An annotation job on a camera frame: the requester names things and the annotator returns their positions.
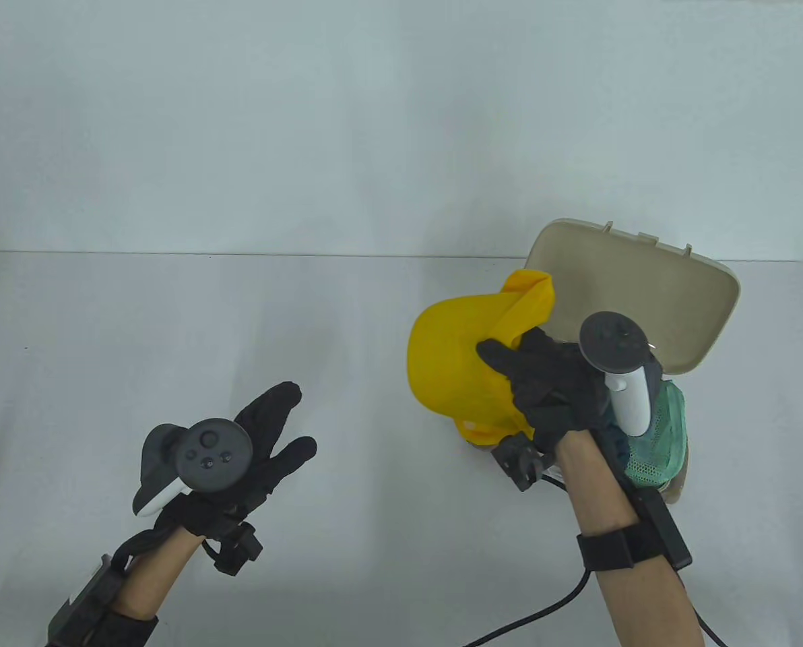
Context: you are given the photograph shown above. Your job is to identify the person's right hand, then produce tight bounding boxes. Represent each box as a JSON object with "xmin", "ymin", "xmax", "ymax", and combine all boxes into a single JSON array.
[{"xmin": 476, "ymin": 327, "xmax": 615, "ymax": 459}]

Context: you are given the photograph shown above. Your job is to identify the person's left hand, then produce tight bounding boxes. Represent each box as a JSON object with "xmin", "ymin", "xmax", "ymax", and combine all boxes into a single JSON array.
[{"xmin": 156, "ymin": 381, "xmax": 319, "ymax": 540}]

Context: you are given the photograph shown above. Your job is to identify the dark teal shorts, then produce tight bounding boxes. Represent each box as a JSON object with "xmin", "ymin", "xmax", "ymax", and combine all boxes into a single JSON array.
[{"xmin": 597, "ymin": 404, "xmax": 635, "ymax": 476}]

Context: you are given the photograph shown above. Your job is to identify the yellow cap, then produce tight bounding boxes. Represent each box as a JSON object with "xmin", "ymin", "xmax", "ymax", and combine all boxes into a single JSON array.
[{"xmin": 407, "ymin": 270, "xmax": 556, "ymax": 448}]

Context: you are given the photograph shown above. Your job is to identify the green mesh bag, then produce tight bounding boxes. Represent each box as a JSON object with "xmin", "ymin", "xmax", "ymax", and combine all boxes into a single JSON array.
[{"xmin": 617, "ymin": 380, "xmax": 689, "ymax": 489}]

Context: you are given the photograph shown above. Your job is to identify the beige hard-shell suitcase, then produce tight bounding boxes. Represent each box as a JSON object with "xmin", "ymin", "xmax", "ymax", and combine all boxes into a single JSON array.
[{"xmin": 465, "ymin": 218, "xmax": 741, "ymax": 506}]

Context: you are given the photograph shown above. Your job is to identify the person's right forearm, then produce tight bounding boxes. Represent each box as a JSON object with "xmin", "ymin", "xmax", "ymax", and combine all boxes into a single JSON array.
[{"xmin": 555, "ymin": 427, "xmax": 709, "ymax": 647}]

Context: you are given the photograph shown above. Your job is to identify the grey left hand controller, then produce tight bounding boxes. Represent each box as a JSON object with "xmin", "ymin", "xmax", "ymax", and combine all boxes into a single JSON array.
[{"xmin": 132, "ymin": 418, "xmax": 254, "ymax": 518}]

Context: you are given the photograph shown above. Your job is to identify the grey hand controller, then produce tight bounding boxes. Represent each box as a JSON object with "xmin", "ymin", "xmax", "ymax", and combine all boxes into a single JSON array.
[
  {"xmin": 132, "ymin": 418, "xmax": 254, "ymax": 518},
  {"xmin": 579, "ymin": 311, "xmax": 666, "ymax": 438}
]

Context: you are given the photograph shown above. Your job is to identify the grey right hand controller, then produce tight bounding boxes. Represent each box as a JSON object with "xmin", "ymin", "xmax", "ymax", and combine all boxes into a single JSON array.
[{"xmin": 579, "ymin": 311, "xmax": 666, "ymax": 438}]

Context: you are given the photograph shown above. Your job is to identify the black right wrist sensor box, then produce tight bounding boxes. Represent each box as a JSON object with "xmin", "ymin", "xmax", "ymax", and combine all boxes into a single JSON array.
[{"xmin": 633, "ymin": 486, "xmax": 694, "ymax": 571}]

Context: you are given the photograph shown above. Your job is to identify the black wrist sensor box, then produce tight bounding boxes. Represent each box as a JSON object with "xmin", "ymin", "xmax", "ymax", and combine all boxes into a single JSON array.
[
  {"xmin": 46, "ymin": 553, "xmax": 130, "ymax": 647},
  {"xmin": 633, "ymin": 486, "xmax": 694, "ymax": 571}
]

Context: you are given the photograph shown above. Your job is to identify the black left wrist sensor box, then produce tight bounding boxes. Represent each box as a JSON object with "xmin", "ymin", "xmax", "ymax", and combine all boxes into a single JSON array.
[{"xmin": 46, "ymin": 553, "xmax": 130, "ymax": 647}]

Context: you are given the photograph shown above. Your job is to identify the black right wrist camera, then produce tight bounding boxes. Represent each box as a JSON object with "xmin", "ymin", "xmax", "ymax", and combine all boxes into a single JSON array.
[{"xmin": 492, "ymin": 434, "xmax": 554, "ymax": 492}]

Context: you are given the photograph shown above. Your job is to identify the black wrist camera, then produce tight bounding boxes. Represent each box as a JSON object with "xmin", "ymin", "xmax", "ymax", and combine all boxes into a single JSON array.
[
  {"xmin": 492, "ymin": 434, "xmax": 554, "ymax": 492},
  {"xmin": 202, "ymin": 522, "xmax": 265, "ymax": 576}
]

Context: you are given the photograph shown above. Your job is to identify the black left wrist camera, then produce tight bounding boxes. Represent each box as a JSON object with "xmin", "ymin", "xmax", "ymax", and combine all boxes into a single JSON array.
[{"xmin": 202, "ymin": 522, "xmax": 265, "ymax": 576}]

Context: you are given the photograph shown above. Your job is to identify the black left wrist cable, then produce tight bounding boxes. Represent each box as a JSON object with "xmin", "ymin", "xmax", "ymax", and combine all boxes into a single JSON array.
[{"xmin": 108, "ymin": 528, "xmax": 174, "ymax": 571}]

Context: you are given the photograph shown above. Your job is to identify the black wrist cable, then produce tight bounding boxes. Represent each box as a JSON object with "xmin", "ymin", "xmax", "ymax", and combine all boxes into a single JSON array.
[
  {"xmin": 464, "ymin": 569, "xmax": 593, "ymax": 647},
  {"xmin": 108, "ymin": 528, "xmax": 174, "ymax": 571},
  {"xmin": 694, "ymin": 603, "xmax": 730, "ymax": 647}
]

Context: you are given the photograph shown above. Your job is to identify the black right wrist strap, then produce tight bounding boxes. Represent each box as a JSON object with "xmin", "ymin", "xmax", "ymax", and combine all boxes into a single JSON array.
[{"xmin": 576, "ymin": 528, "xmax": 680, "ymax": 574}]

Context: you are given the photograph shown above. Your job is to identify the black wrist strap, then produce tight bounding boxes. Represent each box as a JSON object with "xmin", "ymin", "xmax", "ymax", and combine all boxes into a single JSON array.
[
  {"xmin": 576, "ymin": 528, "xmax": 680, "ymax": 574},
  {"xmin": 88, "ymin": 609, "xmax": 160, "ymax": 647}
]

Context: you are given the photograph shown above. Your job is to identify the black left wrist strap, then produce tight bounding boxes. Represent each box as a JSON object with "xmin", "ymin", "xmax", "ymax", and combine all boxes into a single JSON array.
[{"xmin": 88, "ymin": 609, "xmax": 160, "ymax": 647}]

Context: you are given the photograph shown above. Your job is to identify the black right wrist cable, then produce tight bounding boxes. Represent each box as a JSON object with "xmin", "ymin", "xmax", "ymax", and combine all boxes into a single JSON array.
[
  {"xmin": 694, "ymin": 603, "xmax": 730, "ymax": 647},
  {"xmin": 464, "ymin": 569, "xmax": 593, "ymax": 647}
]

